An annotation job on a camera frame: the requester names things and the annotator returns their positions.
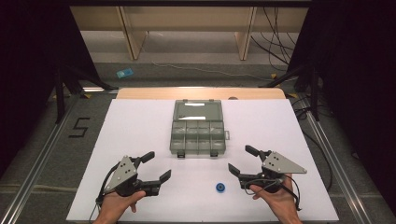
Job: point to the blue card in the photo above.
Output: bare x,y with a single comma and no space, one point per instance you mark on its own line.
125,73

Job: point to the wooden table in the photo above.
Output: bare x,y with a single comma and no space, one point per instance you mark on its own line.
199,93

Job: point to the small blue round wheel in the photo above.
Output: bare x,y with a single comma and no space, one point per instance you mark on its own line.
220,187

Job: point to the white table sheet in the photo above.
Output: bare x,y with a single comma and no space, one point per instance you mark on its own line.
140,130

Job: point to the wooden shelf unit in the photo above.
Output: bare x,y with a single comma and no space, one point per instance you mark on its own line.
186,18

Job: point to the aluminium floor rail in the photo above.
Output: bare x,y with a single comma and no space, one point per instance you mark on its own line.
40,158
336,168

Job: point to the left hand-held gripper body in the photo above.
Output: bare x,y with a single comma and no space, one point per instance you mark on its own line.
126,174

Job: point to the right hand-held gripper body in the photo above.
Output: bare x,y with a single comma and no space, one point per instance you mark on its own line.
275,169

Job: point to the black curtain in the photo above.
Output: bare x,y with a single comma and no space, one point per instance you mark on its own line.
358,77
31,62

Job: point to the grey plastic compartment box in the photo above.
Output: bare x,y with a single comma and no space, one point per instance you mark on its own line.
197,127

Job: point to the person's left hand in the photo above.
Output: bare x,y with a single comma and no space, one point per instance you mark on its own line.
120,203

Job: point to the black metal stand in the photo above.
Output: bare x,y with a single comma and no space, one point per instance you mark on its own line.
60,93
313,90

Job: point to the black tape floor mark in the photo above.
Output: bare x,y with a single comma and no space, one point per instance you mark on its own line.
79,127

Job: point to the person's right hand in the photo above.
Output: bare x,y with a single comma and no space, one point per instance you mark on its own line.
277,197

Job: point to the yellow tape piece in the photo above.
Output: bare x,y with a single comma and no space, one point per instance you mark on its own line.
87,96
293,95
274,76

